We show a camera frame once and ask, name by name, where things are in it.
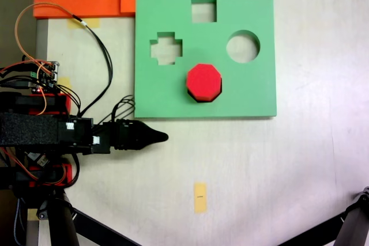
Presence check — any black tripod leg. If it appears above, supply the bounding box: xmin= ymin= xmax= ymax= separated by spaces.
xmin=278 ymin=187 xmax=369 ymax=246
xmin=36 ymin=191 xmax=144 ymax=246

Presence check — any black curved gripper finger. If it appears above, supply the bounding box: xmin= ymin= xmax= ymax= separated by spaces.
xmin=129 ymin=137 xmax=170 ymax=151

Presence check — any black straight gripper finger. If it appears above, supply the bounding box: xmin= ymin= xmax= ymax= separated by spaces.
xmin=128 ymin=120 xmax=170 ymax=138

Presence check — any black white braided cable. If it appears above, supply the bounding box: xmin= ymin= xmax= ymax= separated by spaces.
xmin=13 ymin=198 xmax=24 ymax=245

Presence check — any red octagonal pillar block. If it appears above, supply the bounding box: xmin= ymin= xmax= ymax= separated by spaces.
xmin=186 ymin=63 xmax=224 ymax=104

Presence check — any yellow paper label strip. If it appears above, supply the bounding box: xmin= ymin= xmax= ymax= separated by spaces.
xmin=193 ymin=182 xmax=208 ymax=214

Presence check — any orange looped wire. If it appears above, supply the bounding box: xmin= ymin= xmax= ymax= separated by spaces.
xmin=14 ymin=2 xmax=76 ymax=67

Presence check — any red black table clamp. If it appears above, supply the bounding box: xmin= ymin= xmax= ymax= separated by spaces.
xmin=0 ymin=92 xmax=72 ymax=116
xmin=0 ymin=164 xmax=73 ymax=189

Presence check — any silver USB connector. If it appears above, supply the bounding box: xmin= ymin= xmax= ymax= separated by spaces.
xmin=27 ymin=150 xmax=49 ymax=168

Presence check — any black gripper cable bundle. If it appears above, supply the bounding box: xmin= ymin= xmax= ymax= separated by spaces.
xmin=96 ymin=94 xmax=136 ymax=128

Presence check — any black twin servo cable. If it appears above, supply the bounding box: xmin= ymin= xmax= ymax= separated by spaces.
xmin=73 ymin=15 xmax=114 ymax=116

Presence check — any green shape sorting board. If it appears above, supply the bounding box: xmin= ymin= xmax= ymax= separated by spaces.
xmin=134 ymin=0 xmax=277 ymax=120

